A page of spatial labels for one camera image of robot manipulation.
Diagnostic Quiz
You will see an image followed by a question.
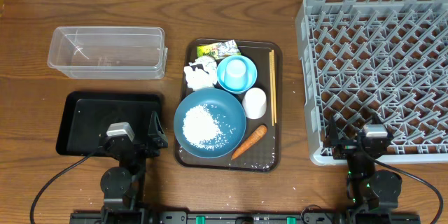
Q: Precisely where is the grey dishwasher rack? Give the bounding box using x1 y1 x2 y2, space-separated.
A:
295 0 447 166

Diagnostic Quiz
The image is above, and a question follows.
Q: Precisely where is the light blue bowl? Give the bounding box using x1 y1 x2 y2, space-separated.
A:
217 55 258 94

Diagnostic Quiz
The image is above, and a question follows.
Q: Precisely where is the wooden chopstick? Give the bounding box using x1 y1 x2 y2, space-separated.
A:
269 50 275 126
270 50 277 124

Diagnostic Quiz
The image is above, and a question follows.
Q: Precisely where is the crumpled white tissue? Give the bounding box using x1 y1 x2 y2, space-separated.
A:
183 56 218 91

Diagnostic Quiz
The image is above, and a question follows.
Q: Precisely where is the pale pink cup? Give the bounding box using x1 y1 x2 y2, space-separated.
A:
242 87 267 120

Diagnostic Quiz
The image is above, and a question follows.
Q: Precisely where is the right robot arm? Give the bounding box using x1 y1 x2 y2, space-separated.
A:
326 114 402 223

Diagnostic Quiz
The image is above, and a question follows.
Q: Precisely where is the black waste tray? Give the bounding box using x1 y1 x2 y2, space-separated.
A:
56 91 162 156

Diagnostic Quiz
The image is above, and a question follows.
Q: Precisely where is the clear plastic bin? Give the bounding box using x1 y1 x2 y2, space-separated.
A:
48 26 167 80

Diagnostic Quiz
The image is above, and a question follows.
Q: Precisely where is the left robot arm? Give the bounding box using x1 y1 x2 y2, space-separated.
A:
99 111 168 224

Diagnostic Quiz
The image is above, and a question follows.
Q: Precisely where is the orange carrot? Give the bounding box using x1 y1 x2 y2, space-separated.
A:
231 125 267 160

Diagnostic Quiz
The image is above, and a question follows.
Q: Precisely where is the left wooden chopstick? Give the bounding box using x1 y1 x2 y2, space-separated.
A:
269 50 275 126

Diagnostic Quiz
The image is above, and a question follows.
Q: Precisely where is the green snack wrapper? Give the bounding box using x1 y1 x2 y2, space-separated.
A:
197 40 241 60

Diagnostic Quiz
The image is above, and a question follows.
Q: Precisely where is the brown serving tray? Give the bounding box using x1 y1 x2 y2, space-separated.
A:
174 41 282 172

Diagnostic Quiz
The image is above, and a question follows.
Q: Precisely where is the light blue cup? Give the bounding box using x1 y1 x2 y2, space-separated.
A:
224 59 246 90

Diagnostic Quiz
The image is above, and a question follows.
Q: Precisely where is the right wooden chopstick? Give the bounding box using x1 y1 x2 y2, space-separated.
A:
270 50 277 124

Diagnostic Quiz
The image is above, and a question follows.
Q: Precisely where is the dark blue plate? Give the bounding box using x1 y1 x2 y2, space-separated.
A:
174 88 246 159

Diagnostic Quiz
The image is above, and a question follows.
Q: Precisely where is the pile of white rice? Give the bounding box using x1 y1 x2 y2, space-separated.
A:
182 104 235 151

